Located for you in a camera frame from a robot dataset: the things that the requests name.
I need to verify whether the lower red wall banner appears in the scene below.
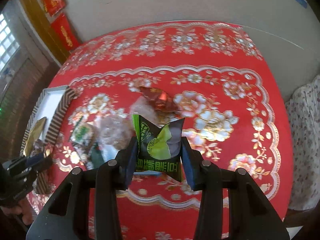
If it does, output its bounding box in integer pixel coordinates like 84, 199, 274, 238
51, 12, 80, 51

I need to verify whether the clear bag of dates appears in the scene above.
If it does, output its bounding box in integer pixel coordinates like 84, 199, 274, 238
130, 96, 158, 125

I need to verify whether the green white snack packet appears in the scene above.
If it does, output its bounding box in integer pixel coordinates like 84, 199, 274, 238
70, 122, 96, 152

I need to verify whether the clear plastic snack bag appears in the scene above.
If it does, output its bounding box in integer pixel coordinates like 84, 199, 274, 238
94, 115, 133, 162

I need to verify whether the person left hand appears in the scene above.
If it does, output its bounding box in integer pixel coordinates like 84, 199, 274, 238
1, 198, 33, 225

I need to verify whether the white blue snack packet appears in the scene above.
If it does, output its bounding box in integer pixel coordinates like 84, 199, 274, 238
134, 171, 162, 176

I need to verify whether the striped white tray box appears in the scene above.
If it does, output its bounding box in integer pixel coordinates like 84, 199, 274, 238
20, 85, 75, 155

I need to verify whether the gold snack packet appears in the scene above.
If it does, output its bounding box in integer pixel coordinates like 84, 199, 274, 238
23, 117, 47, 157

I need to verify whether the brown louvered door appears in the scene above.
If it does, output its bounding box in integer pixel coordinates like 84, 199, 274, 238
1, 59, 55, 162

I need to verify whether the dark green pouch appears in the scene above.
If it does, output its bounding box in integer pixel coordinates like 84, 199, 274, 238
89, 142, 105, 168

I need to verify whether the red floral tablecloth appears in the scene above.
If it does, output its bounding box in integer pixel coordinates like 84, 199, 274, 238
49, 22, 293, 239

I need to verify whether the red foil snack packet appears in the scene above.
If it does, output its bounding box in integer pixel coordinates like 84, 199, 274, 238
139, 86, 178, 113

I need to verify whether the window with panes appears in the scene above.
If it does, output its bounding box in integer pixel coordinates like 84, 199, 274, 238
0, 13, 20, 70

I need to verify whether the green black snack packet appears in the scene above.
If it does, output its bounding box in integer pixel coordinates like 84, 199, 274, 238
132, 114, 184, 182

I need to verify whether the floral covered sofa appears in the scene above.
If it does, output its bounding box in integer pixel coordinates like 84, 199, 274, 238
285, 75, 319, 211

